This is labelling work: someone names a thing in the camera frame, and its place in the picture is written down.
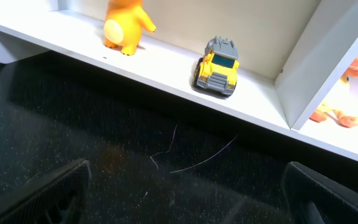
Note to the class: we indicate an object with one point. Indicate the orange rubber toy figure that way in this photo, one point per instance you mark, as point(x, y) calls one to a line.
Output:
point(126, 25)

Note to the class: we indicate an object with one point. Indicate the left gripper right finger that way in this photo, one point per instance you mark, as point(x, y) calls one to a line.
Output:
point(328, 196)

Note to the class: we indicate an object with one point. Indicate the white shelf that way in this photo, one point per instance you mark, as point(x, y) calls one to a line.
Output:
point(166, 62)

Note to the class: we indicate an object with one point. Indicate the grey and yellow toy truck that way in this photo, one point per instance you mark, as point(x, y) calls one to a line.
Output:
point(217, 70)

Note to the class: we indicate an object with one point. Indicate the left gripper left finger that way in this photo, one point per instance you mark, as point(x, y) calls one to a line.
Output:
point(42, 193)

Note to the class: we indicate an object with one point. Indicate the yellow plush duck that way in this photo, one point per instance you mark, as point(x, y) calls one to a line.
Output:
point(346, 119)

